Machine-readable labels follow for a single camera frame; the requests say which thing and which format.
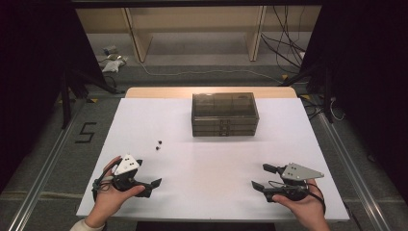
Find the black tripod stand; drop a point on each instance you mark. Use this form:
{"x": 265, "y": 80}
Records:
{"x": 327, "y": 93}
{"x": 65, "y": 99}

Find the light wooden desk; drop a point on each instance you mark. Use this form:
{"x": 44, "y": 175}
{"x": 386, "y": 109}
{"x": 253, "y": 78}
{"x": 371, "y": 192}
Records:
{"x": 192, "y": 19}

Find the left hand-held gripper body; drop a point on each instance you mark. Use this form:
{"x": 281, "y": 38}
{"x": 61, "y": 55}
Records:
{"x": 126, "y": 166}

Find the person's left hand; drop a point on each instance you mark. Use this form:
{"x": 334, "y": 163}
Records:
{"x": 107, "y": 200}

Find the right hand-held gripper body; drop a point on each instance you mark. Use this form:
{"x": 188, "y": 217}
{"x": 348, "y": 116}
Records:
{"x": 298, "y": 173}

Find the white table mat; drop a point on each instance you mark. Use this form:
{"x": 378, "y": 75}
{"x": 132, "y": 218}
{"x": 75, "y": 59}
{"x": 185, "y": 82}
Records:
{"x": 144, "y": 122}

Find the aluminium floor rail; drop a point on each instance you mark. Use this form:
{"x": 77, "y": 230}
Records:
{"x": 352, "y": 173}
{"x": 41, "y": 173}

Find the black curtain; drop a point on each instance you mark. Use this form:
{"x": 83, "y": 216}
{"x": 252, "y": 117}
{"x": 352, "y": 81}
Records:
{"x": 32, "y": 80}
{"x": 369, "y": 80}

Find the white bag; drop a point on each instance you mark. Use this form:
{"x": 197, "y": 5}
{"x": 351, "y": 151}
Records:
{"x": 112, "y": 65}

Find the smoky transparent drawer box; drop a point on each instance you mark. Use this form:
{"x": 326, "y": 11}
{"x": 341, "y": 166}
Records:
{"x": 224, "y": 106}

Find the black overhead bar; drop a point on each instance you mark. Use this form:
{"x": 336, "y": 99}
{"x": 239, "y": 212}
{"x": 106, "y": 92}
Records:
{"x": 192, "y": 3}

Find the small grey packet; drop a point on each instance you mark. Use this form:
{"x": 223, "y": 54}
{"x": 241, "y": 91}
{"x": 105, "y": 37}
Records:
{"x": 110, "y": 49}

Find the person's right hand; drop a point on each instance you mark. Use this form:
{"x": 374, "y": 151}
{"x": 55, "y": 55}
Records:
{"x": 308, "y": 208}

